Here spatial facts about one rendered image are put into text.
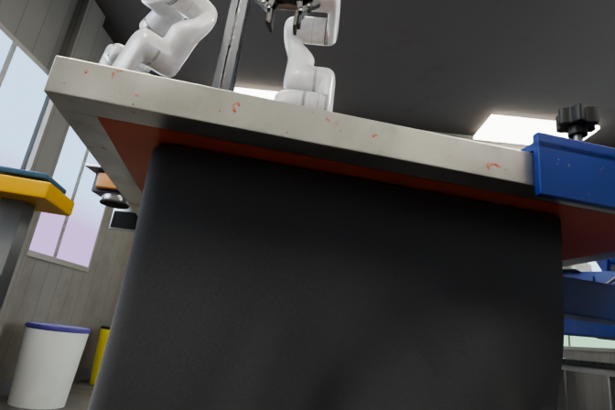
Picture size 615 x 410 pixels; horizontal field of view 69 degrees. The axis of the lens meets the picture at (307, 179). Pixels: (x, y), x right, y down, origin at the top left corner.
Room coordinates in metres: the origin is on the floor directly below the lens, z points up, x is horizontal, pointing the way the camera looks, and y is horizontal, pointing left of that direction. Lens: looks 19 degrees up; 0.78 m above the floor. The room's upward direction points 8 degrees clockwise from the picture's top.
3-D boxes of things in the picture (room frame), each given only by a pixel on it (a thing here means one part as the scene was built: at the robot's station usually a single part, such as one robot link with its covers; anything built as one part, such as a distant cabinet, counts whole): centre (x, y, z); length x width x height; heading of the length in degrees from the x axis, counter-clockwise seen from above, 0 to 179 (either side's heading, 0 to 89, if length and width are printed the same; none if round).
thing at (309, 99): (1.19, 0.06, 1.37); 0.13 x 0.10 x 0.16; 87
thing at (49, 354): (3.98, 1.87, 0.30); 0.50 x 0.48 x 0.59; 87
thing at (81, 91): (0.71, -0.10, 0.97); 0.79 x 0.58 x 0.04; 98
